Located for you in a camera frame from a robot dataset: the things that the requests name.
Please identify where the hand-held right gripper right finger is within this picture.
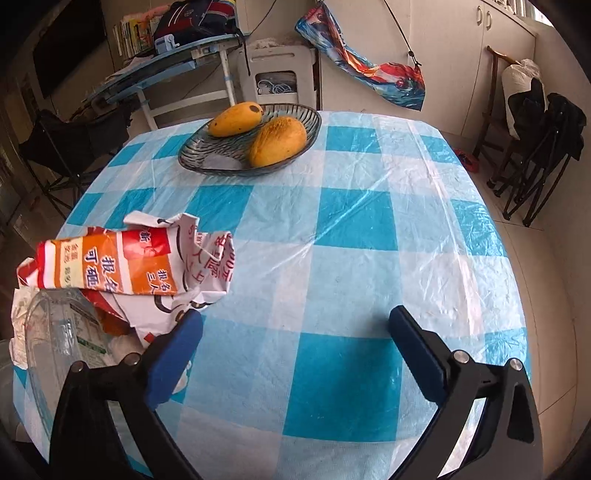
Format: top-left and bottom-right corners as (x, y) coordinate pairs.
(388, 305), (544, 480)

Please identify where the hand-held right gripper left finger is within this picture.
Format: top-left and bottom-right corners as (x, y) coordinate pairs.
(48, 308), (205, 480)

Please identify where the red orange flyer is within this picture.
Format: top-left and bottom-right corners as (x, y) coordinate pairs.
(17, 211), (235, 349)

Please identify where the clear plastic bottle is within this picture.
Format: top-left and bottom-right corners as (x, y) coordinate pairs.
(24, 288), (139, 439)

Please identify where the blue checked plastic tablecloth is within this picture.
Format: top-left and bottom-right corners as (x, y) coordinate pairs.
(13, 110), (532, 480)

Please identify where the red item on floor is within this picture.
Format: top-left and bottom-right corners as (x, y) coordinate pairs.
(453, 148), (478, 171)

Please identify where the ribbed glass fruit bowl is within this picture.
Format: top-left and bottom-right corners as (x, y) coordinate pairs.
(178, 103), (322, 178)

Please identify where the black folding chair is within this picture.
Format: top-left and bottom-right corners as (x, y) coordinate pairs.
(18, 108), (132, 217)

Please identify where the speckled yellow mango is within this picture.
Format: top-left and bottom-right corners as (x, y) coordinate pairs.
(249, 116), (307, 168)

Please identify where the smooth yellow mango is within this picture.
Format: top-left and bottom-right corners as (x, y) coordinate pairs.
(208, 102), (264, 137)

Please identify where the folded black camping chair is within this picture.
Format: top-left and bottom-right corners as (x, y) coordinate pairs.
(489, 78), (587, 227)

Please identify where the glass top desk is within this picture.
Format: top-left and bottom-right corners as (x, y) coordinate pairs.
(85, 34), (252, 132)

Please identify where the white stuffed bag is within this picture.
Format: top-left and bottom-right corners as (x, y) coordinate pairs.
(502, 59), (541, 137)

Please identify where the colourful printed cloth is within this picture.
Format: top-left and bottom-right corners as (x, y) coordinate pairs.
(295, 4), (426, 112)

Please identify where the wooden chair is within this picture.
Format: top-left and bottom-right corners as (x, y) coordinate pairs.
(473, 45), (522, 160)

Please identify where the white plastic stool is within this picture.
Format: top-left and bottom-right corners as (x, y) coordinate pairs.
(238, 45), (319, 112)

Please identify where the row of books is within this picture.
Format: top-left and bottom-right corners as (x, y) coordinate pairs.
(113, 9), (160, 58)

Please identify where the black television screen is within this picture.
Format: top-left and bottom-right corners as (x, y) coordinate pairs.
(32, 0), (108, 100)

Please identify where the dark backpack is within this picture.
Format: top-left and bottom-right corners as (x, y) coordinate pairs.
(152, 0), (238, 47)

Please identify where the black hanging cord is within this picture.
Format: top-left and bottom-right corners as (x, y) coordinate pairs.
(383, 0), (423, 70)

